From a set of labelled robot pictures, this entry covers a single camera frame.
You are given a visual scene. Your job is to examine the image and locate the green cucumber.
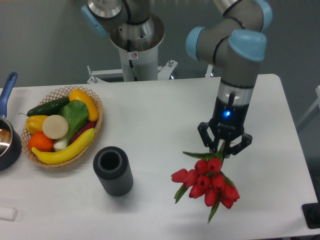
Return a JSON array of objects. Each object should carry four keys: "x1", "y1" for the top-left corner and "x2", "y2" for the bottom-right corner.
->
[{"x1": 19, "y1": 97, "x2": 70, "y2": 117}]

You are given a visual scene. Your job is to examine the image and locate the red tulip bouquet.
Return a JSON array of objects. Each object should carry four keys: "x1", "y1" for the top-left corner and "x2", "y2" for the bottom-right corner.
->
[{"x1": 171, "y1": 141, "x2": 240, "y2": 223}]

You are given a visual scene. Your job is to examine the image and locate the black device at table edge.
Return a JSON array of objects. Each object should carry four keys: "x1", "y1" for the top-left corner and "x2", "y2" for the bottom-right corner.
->
[{"x1": 301, "y1": 202, "x2": 320, "y2": 229}]

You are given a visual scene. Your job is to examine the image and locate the white frame at right edge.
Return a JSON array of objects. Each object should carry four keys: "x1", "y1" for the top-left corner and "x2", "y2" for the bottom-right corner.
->
[{"x1": 296, "y1": 85, "x2": 320, "y2": 132}]

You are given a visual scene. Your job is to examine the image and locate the dark grey ribbed vase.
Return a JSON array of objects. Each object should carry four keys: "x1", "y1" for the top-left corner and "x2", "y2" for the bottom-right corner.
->
[{"x1": 93, "y1": 146, "x2": 134, "y2": 197}]

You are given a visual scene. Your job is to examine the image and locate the yellow bell pepper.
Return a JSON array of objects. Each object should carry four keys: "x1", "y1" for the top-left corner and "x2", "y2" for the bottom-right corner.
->
[{"x1": 25, "y1": 115, "x2": 48, "y2": 135}]

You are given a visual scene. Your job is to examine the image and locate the beige round disc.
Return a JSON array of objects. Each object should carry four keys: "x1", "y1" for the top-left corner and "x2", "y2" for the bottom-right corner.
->
[{"x1": 42, "y1": 115, "x2": 69, "y2": 140}]

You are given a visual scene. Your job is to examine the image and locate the woven wicker basket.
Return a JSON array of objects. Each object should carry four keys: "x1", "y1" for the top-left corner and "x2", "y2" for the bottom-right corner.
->
[{"x1": 20, "y1": 85, "x2": 104, "y2": 168}]

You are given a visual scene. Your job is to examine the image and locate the white metal base frame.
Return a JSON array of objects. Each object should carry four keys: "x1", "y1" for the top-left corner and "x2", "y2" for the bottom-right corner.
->
[{"x1": 87, "y1": 59, "x2": 216, "y2": 84}]

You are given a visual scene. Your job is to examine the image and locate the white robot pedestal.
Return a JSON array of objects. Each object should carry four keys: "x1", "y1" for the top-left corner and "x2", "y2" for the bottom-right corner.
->
[{"x1": 109, "y1": 13, "x2": 165, "y2": 82}]

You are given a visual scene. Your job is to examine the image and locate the grey robot arm, blue caps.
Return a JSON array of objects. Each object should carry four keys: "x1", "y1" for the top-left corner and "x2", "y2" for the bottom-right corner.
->
[{"x1": 81, "y1": 0, "x2": 273, "y2": 158}]

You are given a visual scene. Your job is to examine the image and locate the purple eggplant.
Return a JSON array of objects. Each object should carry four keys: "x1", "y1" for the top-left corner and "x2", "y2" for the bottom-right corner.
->
[{"x1": 70, "y1": 121, "x2": 96, "y2": 144}]

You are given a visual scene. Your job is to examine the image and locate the dark saucepan with blue handle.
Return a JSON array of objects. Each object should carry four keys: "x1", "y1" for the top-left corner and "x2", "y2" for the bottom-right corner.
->
[{"x1": 0, "y1": 72, "x2": 22, "y2": 171}]

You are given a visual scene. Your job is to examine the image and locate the yellow squash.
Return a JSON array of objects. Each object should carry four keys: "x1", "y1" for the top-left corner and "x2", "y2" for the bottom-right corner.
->
[{"x1": 69, "y1": 89, "x2": 99, "y2": 122}]

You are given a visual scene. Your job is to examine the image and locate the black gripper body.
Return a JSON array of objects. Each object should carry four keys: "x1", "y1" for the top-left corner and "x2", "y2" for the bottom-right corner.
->
[{"x1": 208, "y1": 97, "x2": 249, "y2": 140}]

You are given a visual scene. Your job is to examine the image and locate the orange fruit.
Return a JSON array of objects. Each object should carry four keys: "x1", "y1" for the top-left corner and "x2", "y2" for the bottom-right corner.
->
[{"x1": 28, "y1": 132, "x2": 54, "y2": 152}]

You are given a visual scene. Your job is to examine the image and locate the yellow banana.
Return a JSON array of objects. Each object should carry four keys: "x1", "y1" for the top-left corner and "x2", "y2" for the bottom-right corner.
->
[{"x1": 31, "y1": 128, "x2": 96, "y2": 165}]

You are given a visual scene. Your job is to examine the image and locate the green bok choy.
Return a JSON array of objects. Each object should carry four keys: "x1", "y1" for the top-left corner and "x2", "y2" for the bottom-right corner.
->
[{"x1": 53, "y1": 100, "x2": 89, "y2": 152}]

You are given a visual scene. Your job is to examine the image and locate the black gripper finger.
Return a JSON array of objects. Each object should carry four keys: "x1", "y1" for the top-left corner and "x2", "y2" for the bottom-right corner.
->
[
  {"x1": 197, "y1": 121, "x2": 221, "y2": 153},
  {"x1": 224, "y1": 133, "x2": 253, "y2": 158}
]

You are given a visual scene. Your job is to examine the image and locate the white cylinder object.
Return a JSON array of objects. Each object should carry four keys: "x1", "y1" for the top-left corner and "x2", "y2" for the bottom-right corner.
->
[{"x1": 0, "y1": 205, "x2": 18, "y2": 222}]

